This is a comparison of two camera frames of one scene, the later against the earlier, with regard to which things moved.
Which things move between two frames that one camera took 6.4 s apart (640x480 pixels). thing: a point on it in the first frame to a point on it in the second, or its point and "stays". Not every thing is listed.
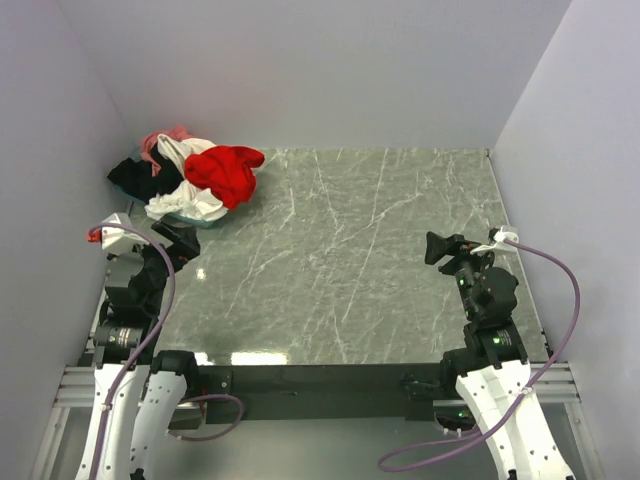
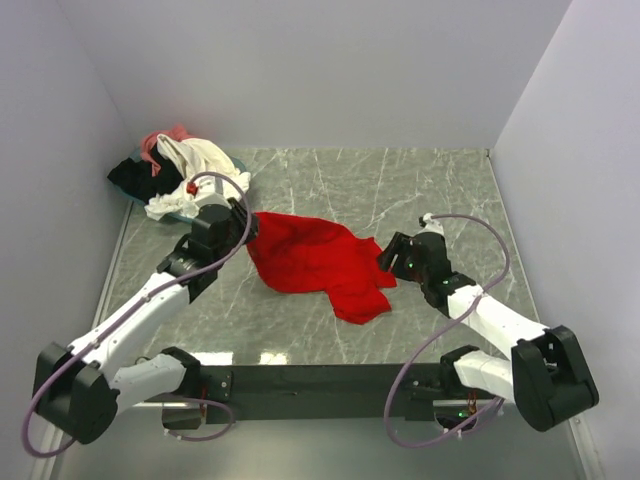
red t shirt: x=224 y=171 to x=322 y=256
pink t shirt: x=149 y=141 stays
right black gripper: x=437 y=246 to x=397 y=246
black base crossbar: x=329 y=392 stays
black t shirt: x=136 y=177 stays
